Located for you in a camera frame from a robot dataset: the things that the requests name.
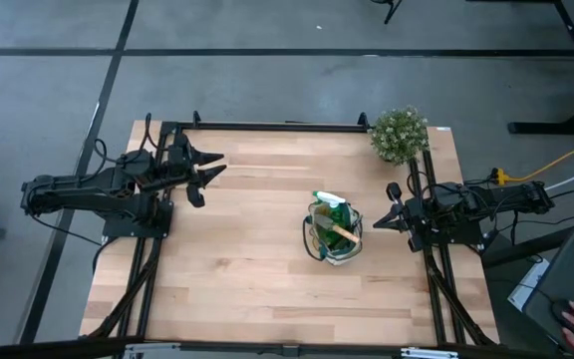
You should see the black aluminium table frame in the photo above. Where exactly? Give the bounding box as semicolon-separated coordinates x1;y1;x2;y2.
0;110;567;359

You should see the white paper sheet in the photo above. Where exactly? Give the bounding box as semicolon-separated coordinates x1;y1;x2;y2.
507;257;551;313

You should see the yellow cable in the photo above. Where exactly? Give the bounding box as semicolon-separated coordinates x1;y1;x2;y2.
489;130;574;186

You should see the green spray bottle white head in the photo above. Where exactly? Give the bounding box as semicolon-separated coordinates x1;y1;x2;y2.
311;189;353;235

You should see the silver aluminium bracket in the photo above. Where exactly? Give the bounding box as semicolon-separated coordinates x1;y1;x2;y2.
123;342;182;359
400;347;460;359

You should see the dark grey desk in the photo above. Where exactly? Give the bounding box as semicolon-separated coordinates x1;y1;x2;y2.
523;228;574;359

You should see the black computer mouse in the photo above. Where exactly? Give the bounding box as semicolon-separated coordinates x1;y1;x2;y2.
551;297;574;345

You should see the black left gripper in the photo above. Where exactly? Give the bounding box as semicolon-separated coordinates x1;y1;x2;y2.
165;132;228;209

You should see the beige green gardening bag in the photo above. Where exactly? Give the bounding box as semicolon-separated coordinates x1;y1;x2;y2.
301;191;366;267

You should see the wooden-handled garden trowel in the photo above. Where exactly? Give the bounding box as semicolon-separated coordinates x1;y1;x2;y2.
313;212;362;245

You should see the potted plant black pot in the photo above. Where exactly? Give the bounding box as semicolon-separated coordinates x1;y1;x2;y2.
369;105;431;167

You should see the black stand leg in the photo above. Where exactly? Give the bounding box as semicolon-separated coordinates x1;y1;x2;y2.
371;0;404;25

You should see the black desk leg frame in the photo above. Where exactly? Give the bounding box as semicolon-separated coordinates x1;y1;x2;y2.
508;0;574;136

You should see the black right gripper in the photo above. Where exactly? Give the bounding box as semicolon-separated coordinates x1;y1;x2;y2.
373;181;435;253

